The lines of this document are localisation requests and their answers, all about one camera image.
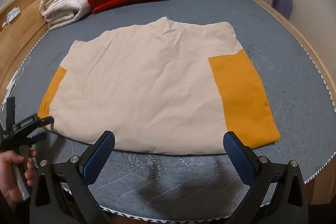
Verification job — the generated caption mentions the tissue pack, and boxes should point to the tissue pack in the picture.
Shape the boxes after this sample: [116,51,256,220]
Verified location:
[2,7,21,28]

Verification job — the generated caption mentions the wooden bed frame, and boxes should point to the wooden bed frame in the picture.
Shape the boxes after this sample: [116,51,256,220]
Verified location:
[0,0,48,99]

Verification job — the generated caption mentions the beige and orange coat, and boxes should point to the beige and orange coat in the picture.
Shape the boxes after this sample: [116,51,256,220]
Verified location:
[38,17,280,155]

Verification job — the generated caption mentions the person left hand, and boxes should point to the person left hand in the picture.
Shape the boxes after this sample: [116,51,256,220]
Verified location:
[1,149,37,210]

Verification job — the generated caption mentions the purple box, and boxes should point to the purple box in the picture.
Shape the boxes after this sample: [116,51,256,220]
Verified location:
[272,0,293,19]

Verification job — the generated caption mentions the cream folded blanket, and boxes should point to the cream folded blanket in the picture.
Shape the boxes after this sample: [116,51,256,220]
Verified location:
[39,0,92,31]

